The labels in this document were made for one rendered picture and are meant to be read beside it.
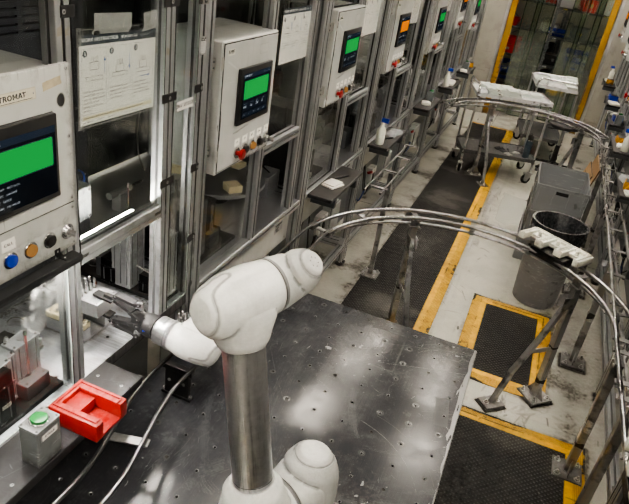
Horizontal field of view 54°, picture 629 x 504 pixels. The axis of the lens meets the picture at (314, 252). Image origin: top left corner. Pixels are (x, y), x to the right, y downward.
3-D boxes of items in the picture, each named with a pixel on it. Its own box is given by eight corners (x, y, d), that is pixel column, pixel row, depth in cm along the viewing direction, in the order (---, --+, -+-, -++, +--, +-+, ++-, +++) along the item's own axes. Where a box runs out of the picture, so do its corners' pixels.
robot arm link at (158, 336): (183, 316, 189) (166, 309, 191) (166, 331, 182) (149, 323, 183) (180, 339, 194) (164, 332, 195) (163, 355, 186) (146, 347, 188)
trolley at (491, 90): (454, 172, 669) (478, 84, 624) (448, 155, 719) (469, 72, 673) (534, 185, 670) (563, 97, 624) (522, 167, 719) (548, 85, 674)
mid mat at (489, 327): (544, 405, 344) (544, 403, 343) (448, 371, 358) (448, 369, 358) (552, 318, 428) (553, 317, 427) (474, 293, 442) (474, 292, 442)
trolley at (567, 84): (560, 165, 749) (588, 85, 704) (512, 155, 758) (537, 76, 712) (553, 145, 823) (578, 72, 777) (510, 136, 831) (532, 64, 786)
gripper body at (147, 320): (163, 333, 194) (139, 321, 197) (166, 311, 190) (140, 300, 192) (149, 345, 188) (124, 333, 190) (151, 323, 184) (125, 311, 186)
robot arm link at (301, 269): (277, 259, 157) (236, 274, 147) (318, 229, 144) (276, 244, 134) (300, 305, 155) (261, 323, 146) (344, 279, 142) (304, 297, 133)
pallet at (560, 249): (515, 245, 335) (520, 229, 331) (530, 241, 343) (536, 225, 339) (572, 277, 311) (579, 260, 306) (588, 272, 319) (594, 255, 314)
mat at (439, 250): (418, 356, 367) (418, 354, 366) (326, 324, 383) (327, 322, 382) (514, 131, 858) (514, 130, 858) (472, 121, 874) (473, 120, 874)
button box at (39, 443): (40, 469, 151) (36, 433, 145) (15, 456, 153) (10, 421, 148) (63, 447, 158) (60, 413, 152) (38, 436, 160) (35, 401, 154)
